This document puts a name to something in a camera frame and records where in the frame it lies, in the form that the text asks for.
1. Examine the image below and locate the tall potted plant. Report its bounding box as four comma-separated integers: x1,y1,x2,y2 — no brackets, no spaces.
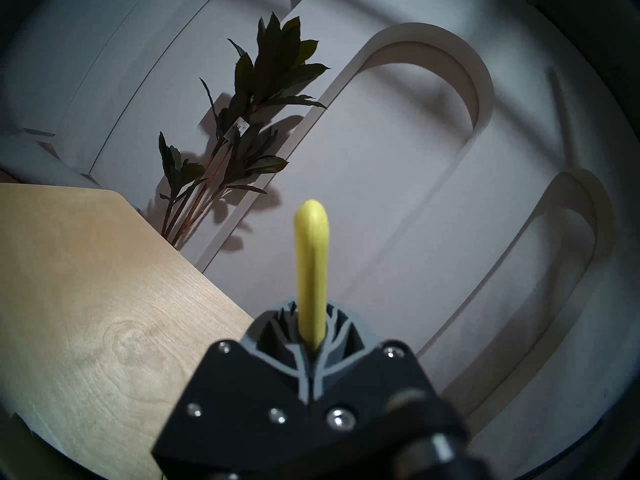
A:
157,11,331,250

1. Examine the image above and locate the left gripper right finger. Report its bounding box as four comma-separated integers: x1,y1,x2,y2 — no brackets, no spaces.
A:
310,301,471,465

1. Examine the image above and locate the yellow plastic utensil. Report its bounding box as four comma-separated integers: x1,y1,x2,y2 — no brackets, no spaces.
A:
293,199,331,352

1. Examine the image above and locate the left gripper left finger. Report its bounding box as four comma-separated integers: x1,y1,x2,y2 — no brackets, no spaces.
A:
151,299,312,474

